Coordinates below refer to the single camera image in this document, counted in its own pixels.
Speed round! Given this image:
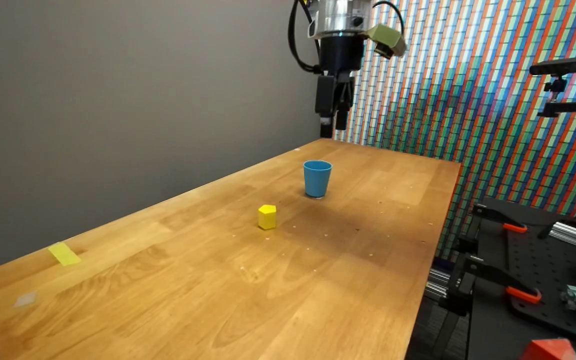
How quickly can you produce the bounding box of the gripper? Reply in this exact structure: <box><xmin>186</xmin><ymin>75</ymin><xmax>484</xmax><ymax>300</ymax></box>
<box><xmin>315</xmin><ymin>34</ymin><xmax>367</xmax><ymax>139</ymax></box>

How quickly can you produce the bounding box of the blue cup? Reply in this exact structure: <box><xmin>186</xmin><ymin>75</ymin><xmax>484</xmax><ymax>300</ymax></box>
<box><xmin>303</xmin><ymin>159</ymin><xmax>334</xmax><ymax>200</ymax></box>

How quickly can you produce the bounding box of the yellow block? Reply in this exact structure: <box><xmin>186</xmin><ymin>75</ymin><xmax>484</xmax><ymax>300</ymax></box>
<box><xmin>257</xmin><ymin>204</ymin><xmax>278</xmax><ymax>231</ymax></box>

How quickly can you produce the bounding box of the red block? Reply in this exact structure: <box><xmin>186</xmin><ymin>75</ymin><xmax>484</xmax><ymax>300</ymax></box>
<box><xmin>520</xmin><ymin>338</ymin><xmax>576</xmax><ymax>360</ymax></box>

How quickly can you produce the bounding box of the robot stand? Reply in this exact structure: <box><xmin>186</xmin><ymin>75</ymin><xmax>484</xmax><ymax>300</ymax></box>
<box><xmin>438</xmin><ymin>196</ymin><xmax>576</xmax><ymax>360</ymax></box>

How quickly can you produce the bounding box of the yellow tape strip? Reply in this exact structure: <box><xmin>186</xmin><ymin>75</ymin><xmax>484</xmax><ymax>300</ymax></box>
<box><xmin>47</xmin><ymin>241</ymin><xmax>82</xmax><ymax>267</ymax></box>

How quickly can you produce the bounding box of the clear tape piece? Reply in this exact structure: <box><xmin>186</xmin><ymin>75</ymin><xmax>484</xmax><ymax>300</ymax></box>
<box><xmin>13</xmin><ymin>291</ymin><xmax>38</xmax><ymax>308</ymax></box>

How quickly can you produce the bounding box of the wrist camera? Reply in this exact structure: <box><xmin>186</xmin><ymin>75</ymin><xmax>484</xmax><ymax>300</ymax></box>
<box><xmin>364</xmin><ymin>23</ymin><xmax>408</xmax><ymax>60</ymax></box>

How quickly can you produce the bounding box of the black clamp with orange handle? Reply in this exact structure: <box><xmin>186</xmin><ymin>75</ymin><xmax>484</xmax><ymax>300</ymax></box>
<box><xmin>455</xmin><ymin>253</ymin><xmax>543</xmax><ymax>307</ymax></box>
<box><xmin>469</xmin><ymin>203</ymin><xmax>529</xmax><ymax>235</ymax></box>

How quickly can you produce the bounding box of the silver aluminium rail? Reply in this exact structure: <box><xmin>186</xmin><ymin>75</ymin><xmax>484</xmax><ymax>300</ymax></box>
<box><xmin>549</xmin><ymin>221</ymin><xmax>576</xmax><ymax>249</ymax></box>
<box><xmin>425</xmin><ymin>268</ymin><xmax>452</xmax><ymax>302</ymax></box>

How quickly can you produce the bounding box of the camera on mount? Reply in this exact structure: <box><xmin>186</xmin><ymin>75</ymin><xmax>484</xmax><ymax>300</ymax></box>
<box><xmin>528</xmin><ymin>55</ymin><xmax>576</xmax><ymax>121</ymax></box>

